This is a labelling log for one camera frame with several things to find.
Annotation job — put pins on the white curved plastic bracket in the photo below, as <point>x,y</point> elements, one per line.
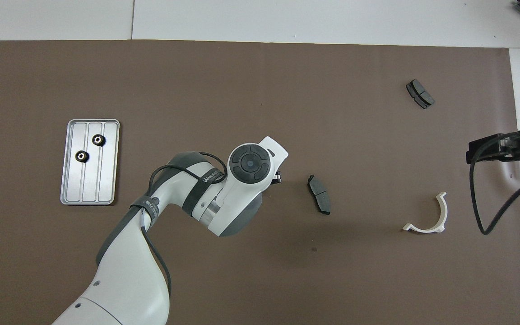
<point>443,214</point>

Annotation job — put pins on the silver metal tray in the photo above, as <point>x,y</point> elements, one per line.
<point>102,180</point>

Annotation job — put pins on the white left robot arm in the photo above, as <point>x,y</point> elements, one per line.
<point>120,280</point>

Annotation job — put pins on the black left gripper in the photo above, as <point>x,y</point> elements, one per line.
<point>277,177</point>

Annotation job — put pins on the black bearing gear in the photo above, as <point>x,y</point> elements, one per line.
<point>81,156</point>
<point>99,140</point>

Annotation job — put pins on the short dark grey brake pad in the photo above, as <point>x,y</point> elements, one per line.
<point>420,94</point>

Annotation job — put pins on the brown table mat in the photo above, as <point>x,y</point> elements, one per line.
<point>242,81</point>

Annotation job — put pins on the long dark grey brake pad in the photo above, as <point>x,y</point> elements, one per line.
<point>319,195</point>

